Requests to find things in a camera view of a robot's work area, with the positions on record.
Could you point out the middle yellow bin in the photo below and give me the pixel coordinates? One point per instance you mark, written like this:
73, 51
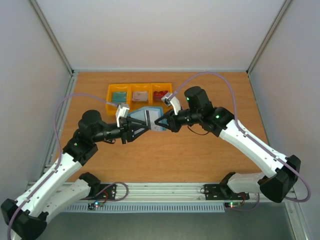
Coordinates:
141, 87

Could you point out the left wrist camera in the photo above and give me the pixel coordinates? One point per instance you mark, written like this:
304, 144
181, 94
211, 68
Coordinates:
121, 112

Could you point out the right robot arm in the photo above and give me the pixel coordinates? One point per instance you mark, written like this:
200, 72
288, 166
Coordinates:
278, 172

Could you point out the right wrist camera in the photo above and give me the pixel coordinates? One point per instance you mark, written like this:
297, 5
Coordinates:
171, 101

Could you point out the grey slotted cable duct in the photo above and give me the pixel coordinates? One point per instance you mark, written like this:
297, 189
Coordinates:
152, 207

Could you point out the circuit board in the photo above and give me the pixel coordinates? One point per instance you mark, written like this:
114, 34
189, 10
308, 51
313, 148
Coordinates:
93, 206
232, 204

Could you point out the white card black stripe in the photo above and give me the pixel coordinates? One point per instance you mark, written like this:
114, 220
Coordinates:
151, 115

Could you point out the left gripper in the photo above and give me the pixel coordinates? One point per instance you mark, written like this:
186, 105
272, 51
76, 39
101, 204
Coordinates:
127, 134

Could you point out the right circuit board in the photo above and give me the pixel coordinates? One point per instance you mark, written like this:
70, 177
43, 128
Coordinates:
232, 204

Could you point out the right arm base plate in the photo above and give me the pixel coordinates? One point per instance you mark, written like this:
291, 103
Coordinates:
213, 192

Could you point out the aluminium front rail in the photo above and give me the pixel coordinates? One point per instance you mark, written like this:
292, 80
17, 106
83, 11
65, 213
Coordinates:
126, 192

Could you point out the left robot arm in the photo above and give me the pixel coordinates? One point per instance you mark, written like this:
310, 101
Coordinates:
28, 216

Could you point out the teal card holder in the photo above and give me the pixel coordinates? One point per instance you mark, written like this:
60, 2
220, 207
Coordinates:
140, 113

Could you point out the white pink cards stack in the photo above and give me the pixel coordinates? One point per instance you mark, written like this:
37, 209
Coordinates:
140, 96

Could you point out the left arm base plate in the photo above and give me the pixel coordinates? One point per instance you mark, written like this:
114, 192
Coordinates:
102, 192

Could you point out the teal cards stack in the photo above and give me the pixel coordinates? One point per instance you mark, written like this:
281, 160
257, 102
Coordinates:
118, 97

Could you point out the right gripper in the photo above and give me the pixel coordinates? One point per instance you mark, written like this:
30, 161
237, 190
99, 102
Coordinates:
175, 121

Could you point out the red cards stack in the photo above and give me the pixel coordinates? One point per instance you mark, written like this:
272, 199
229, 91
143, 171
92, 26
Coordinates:
158, 95

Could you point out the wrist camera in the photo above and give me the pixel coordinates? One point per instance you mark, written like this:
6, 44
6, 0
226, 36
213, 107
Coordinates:
171, 101
121, 112

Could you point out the left circuit board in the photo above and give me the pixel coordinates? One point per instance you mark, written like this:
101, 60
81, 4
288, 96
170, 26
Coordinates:
93, 206

